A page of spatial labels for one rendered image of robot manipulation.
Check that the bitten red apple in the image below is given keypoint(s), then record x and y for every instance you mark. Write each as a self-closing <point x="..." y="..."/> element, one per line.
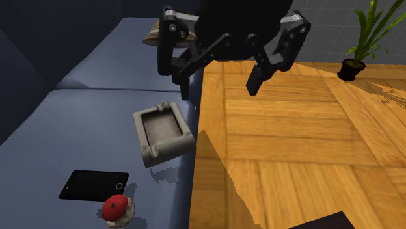
<point x="115" y="207"/>

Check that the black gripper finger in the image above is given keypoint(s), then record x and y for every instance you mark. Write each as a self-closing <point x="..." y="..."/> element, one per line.
<point x="166" y="47"/>
<point x="293" y="38"/>

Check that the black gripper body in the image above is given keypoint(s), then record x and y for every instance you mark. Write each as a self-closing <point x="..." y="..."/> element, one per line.
<point x="241" y="22"/>

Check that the dark robot stand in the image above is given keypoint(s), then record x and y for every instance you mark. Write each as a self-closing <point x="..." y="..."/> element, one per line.
<point x="323" y="222"/>

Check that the striped brown cushion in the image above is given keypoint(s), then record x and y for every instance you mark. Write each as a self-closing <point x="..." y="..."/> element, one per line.
<point x="151" y="38"/>

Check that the blue-grey sofa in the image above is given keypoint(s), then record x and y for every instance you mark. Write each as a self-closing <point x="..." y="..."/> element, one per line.
<point x="79" y="126"/>

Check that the black smartphone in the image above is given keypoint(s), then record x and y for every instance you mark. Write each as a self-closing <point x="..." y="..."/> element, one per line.
<point x="92" y="185"/>

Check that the green plant in black pot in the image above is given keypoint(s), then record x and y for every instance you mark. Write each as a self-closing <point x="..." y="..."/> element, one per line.
<point x="350" y="68"/>

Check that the grey rectangular ashtray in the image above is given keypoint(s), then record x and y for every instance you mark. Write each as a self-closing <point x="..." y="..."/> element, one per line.
<point x="161" y="126"/>

